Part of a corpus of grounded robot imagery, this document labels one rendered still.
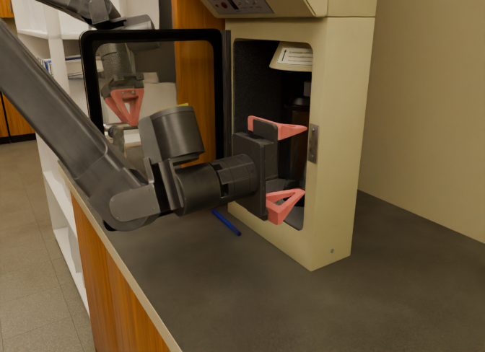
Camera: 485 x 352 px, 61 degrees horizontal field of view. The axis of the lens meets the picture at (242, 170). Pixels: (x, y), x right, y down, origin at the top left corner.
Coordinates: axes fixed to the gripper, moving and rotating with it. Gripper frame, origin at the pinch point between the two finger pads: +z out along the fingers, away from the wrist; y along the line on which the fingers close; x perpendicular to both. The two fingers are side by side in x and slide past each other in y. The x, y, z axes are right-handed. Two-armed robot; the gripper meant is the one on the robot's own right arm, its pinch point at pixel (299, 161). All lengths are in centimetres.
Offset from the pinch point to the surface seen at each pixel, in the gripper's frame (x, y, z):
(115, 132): 34.7, -0.3, -15.8
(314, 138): 9.0, -0.6, 11.4
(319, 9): 7.6, 20.5, 10.1
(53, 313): 155, -119, -27
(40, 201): 308, -118, -9
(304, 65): 16.4, 11.1, 15.3
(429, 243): 1.9, -28.4, 40.4
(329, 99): 7.7, 6.3, 13.3
